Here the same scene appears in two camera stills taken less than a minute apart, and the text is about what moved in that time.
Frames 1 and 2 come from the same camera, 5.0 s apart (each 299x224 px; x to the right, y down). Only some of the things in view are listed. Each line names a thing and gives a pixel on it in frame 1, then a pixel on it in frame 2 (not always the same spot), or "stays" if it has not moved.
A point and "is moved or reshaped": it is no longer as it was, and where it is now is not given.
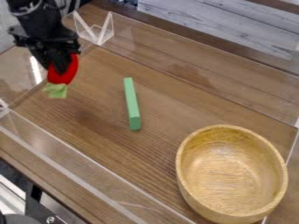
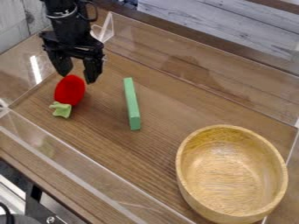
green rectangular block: (134, 111) stays
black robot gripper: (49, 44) → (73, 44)
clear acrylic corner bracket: (97, 33) stays
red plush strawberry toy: (58, 81) is moved or reshaped
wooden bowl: (232, 173) stays
